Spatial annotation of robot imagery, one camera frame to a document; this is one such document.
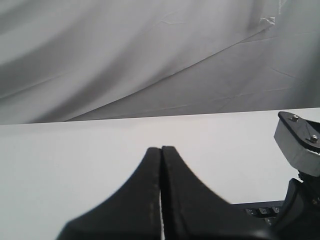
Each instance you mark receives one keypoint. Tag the black acer keyboard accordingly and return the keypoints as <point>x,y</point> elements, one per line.
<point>267,211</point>

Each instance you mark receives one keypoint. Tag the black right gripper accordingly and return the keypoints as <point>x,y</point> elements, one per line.
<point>299,216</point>

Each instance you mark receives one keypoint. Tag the grey backdrop cloth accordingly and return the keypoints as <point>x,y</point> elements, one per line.
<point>77,60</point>

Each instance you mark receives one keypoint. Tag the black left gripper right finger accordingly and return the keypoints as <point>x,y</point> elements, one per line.
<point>191,211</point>

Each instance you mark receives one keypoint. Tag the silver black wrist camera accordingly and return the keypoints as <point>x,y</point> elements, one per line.
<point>299,141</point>

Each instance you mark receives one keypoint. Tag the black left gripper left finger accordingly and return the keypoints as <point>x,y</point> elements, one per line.
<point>131,213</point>

